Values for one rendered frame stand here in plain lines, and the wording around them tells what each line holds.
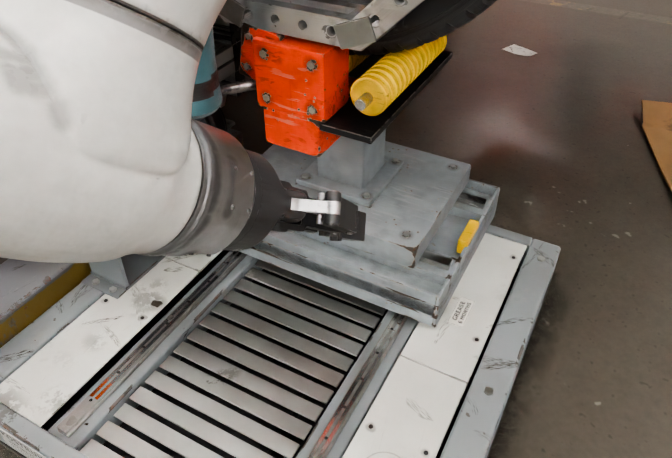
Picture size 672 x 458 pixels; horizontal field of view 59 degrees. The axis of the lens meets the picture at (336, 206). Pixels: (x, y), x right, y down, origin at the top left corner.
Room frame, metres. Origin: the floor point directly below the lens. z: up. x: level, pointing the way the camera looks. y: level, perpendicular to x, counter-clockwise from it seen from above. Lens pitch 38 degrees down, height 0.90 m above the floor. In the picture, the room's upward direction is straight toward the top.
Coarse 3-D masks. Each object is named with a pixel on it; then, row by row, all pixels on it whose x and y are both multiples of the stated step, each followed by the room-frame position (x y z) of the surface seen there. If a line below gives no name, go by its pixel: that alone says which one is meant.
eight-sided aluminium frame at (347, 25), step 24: (240, 0) 0.84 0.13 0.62; (264, 0) 0.83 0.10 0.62; (288, 0) 0.85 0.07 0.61; (312, 0) 0.83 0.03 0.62; (336, 0) 0.83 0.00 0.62; (384, 0) 0.74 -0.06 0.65; (408, 0) 0.72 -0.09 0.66; (240, 24) 0.84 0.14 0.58; (264, 24) 0.82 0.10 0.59; (288, 24) 0.80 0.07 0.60; (312, 24) 0.79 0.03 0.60; (336, 24) 0.77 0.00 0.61; (360, 24) 0.75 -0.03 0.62; (384, 24) 0.74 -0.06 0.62; (360, 48) 0.75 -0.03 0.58
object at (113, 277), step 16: (224, 128) 1.00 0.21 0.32; (128, 256) 0.89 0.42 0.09; (144, 256) 0.89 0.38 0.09; (160, 256) 0.89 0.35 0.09; (96, 272) 0.84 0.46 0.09; (112, 272) 0.81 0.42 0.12; (128, 272) 0.84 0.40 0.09; (144, 272) 0.84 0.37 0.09; (96, 288) 0.80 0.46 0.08; (112, 288) 0.80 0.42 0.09; (128, 288) 0.80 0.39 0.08
